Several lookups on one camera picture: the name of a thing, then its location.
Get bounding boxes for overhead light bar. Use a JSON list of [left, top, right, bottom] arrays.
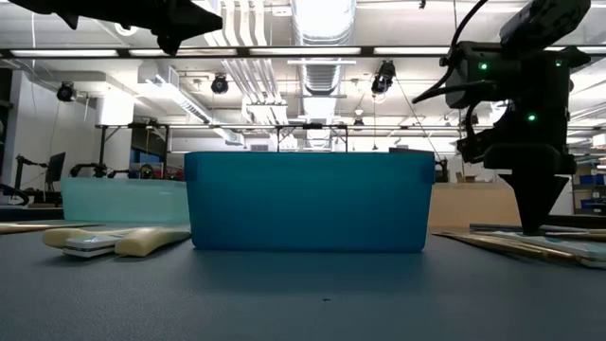
[[0, 45, 606, 60]]

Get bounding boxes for orange plastic bin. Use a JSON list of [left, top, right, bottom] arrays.
[[428, 183, 522, 229]]

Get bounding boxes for black computer monitor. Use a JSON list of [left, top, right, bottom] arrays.
[[45, 151, 67, 186], [388, 146, 436, 155]]

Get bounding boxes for white ceiling pipe bundle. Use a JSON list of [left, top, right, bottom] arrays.
[[203, 0, 290, 125]]

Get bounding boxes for grey-blue table mat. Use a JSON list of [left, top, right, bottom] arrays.
[[0, 218, 606, 341]]

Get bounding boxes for dark blue plastic bin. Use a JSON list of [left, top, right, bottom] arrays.
[[183, 151, 436, 253]]

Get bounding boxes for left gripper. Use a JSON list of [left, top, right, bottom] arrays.
[[108, 0, 223, 57]]

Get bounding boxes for cream handle knife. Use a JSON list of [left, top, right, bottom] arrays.
[[42, 227, 138, 250], [115, 225, 192, 258]]

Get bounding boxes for shelf with blue bins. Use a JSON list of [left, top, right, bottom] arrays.
[[570, 160, 606, 217]]

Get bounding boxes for light green plastic bin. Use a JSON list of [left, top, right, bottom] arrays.
[[60, 177, 190, 224]]

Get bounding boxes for black background table frame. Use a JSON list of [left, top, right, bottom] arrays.
[[94, 121, 351, 179]]

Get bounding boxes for black ceiling camera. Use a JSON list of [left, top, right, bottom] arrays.
[[55, 81, 78, 104], [370, 60, 397, 96], [209, 73, 230, 96]]

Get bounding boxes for white square pillar box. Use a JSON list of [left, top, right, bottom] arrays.
[[96, 92, 135, 127]]

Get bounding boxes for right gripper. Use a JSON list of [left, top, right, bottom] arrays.
[[456, 101, 578, 236]]

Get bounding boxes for black curved cable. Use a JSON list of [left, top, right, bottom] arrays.
[[0, 183, 31, 207]]

